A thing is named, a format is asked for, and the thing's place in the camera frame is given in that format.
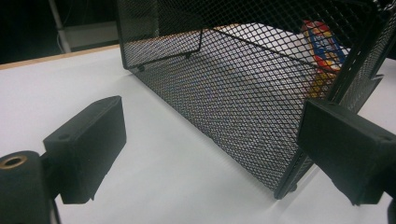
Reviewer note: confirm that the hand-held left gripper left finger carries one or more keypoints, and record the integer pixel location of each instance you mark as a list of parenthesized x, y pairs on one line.
[(90, 143)]

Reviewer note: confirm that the colourful snack packet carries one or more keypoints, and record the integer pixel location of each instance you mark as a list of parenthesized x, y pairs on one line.
[(323, 56)]

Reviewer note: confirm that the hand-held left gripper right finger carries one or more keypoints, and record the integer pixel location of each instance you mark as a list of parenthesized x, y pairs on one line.
[(348, 146)]

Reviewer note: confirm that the white metal stand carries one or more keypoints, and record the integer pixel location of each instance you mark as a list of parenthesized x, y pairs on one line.
[(60, 26)]

